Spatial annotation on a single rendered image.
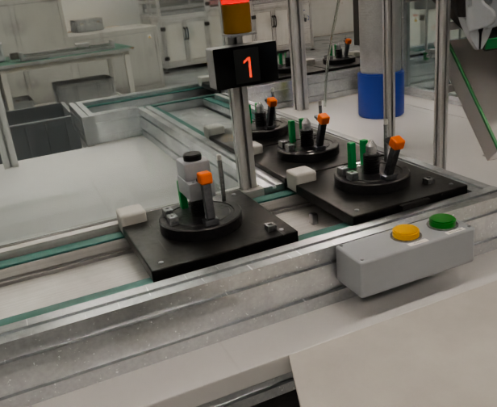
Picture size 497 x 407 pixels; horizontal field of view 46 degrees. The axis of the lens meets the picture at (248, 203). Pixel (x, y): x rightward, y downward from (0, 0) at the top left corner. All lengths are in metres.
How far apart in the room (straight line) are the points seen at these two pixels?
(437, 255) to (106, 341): 0.50
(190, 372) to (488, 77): 0.83
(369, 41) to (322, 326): 1.29
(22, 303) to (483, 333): 0.68
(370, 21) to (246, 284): 1.31
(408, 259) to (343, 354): 0.18
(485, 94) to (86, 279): 0.83
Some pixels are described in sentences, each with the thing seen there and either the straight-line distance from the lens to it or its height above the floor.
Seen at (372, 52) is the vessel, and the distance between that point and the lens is 2.02.
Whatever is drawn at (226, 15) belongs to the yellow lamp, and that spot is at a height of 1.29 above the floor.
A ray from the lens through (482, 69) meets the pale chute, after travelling 1.30.
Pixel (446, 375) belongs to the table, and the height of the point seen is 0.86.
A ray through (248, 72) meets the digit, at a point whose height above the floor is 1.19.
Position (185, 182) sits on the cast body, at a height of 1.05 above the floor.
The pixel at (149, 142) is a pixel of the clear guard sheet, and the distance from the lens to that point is 1.08.
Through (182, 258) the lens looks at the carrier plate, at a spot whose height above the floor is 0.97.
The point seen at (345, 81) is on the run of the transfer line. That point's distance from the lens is 2.46.
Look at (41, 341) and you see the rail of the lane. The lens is 0.80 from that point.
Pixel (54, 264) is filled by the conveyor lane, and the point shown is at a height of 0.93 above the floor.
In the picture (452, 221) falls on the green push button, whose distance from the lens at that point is 0.95.
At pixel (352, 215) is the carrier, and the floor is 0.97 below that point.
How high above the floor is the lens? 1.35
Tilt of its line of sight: 21 degrees down
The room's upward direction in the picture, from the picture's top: 6 degrees counter-clockwise
